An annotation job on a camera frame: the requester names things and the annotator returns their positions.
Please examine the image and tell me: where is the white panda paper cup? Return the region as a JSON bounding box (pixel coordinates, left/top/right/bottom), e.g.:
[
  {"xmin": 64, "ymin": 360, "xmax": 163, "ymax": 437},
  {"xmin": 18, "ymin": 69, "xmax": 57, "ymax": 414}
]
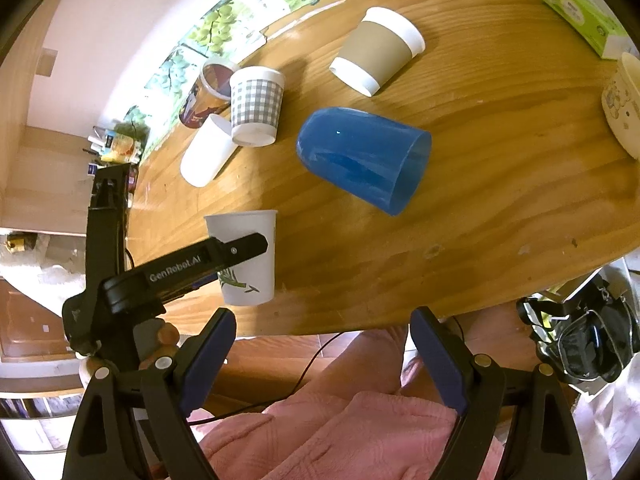
[{"xmin": 205, "ymin": 210, "xmax": 277, "ymax": 307}]

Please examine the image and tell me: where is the white plastic cup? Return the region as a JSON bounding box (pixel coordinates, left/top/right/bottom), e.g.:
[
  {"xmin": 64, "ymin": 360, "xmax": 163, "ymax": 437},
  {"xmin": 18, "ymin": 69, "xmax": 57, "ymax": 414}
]
[{"xmin": 180, "ymin": 115, "xmax": 238, "ymax": 188}]

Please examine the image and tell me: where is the blue plastic cup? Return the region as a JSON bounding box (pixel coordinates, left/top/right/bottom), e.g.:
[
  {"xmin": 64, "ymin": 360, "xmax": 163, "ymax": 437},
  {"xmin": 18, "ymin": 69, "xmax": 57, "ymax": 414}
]
[{"xmin": 296, "ymin": 107, "xmax": 432, "ymax": 216}]

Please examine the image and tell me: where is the clear printed plastic cup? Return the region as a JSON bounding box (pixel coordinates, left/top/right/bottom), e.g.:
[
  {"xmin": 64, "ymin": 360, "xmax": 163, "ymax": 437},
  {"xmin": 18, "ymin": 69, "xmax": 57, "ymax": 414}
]
[{"xmin": 179, "ymin": 56, "xmax": 239, "ymax": 129}]

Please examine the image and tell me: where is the grey checked paper cup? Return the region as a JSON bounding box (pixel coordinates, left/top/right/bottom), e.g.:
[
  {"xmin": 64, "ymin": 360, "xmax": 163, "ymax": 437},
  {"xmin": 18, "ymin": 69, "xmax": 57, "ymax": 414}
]
[{"xmin": 230, "ymin": 66, "xmax": 285, "ymax": 148}]

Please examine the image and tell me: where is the brown sleeved paper cup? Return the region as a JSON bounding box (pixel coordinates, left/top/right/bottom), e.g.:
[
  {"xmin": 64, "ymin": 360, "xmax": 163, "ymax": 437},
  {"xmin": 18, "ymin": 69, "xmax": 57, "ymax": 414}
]
[{"xmin": 329, "ymin": 6, "xmax": 426, "ymax": 98}]

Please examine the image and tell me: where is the person's left hand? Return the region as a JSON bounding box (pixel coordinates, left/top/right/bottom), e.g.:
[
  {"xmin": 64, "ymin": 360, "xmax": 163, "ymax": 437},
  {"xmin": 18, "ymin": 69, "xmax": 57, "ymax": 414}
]
[{"xmin": 79, "ymin": 321, "xmax": 180, "ymax": 384}]

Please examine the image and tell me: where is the yellow juice carton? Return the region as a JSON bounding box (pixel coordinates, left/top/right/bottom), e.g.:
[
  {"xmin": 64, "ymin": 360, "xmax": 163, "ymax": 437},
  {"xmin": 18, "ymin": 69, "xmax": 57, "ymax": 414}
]
[{"xmin": 101, "ymin": 130, "xmax": 142, "ymax": 164}]

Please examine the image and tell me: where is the cream ceramic mug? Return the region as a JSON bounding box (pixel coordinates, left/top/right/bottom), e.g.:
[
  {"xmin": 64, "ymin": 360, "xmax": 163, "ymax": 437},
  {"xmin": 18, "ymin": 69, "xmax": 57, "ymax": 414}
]
[{"xmin": 601, "ymin": 52, "xmax": 640, "ymax": 160}]

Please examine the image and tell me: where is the grape poster strip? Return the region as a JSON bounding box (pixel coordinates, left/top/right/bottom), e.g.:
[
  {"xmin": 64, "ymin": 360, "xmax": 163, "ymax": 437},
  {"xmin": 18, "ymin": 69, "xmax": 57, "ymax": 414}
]
[{"xmin": 108, "ymin": 0, "xmax": 320, "ymax": 158}]

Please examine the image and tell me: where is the green tissue pack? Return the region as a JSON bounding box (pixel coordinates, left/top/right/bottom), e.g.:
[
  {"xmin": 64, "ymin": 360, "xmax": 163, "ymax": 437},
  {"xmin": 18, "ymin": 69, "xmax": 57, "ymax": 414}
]
[{"xmin": 542, "ymin": 0, "xmax": 634, "ymax": 61}]

